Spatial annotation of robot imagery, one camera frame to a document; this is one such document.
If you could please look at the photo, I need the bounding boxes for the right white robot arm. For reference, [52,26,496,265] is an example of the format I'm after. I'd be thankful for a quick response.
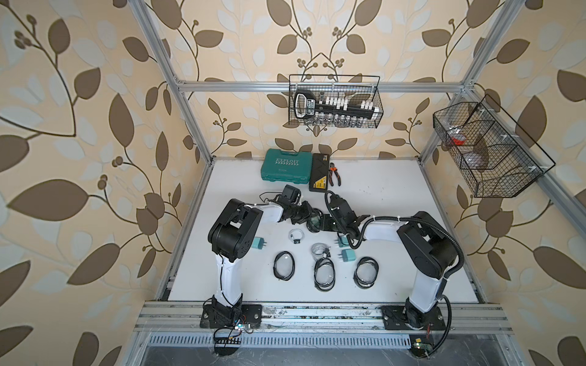
[320,191,465,329]

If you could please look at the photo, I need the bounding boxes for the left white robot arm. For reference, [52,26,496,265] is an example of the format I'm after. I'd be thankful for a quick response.
[205,194,324,328]

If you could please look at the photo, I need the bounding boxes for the green charger middle right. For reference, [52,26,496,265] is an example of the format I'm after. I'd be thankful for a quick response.
[336,236,349,248]

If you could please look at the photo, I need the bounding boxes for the green charger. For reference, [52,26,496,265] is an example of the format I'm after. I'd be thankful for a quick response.
[336,236,349,248]
[340,249,356,262]
[252,236,266,250]

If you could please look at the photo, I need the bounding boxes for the green charger lower right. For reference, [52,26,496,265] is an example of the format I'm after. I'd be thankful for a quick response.
[340,249,356,262]

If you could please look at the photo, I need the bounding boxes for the black yellow-label case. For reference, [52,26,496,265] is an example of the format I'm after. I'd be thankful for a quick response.
[308,153,330,193]

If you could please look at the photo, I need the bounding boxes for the green charger far left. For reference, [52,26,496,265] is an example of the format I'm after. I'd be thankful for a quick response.
[252,236,266,250]

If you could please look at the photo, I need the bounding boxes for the orange black pliers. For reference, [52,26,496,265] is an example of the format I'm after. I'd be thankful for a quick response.
[328,163,342,186]

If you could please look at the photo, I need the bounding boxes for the green plastic tool case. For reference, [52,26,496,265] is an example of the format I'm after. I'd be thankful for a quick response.
[260,149,312,184]

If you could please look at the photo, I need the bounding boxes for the black pouch middle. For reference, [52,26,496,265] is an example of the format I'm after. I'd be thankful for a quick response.
[314,258,336,292]

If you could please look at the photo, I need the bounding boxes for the black pouch right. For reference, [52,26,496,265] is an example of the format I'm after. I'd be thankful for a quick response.
[353,257,379,290]

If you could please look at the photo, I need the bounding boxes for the black socket set holder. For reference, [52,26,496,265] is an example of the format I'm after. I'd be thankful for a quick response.
[289,89,383,120]

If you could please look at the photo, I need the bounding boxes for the red item in basket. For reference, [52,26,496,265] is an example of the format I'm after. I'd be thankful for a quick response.
[447,127,468,146]

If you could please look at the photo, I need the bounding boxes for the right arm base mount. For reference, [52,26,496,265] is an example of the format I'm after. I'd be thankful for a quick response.
[380,299,447,331]

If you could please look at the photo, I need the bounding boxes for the back wire basket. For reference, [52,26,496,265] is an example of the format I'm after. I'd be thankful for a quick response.
[288,73,384,129]

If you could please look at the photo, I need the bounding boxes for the wire basket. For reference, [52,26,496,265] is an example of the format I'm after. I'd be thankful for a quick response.
[288,73,384,129]
[433,94,555,198]

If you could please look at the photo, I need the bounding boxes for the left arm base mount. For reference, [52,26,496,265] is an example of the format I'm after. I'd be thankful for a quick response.
[200,296,262,332]

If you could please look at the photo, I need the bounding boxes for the right wire basket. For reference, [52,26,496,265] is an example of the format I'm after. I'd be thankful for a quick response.
[433,94,555,198]

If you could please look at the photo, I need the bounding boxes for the aluminium front rail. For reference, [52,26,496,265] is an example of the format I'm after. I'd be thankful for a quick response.
[134,301,514,336]

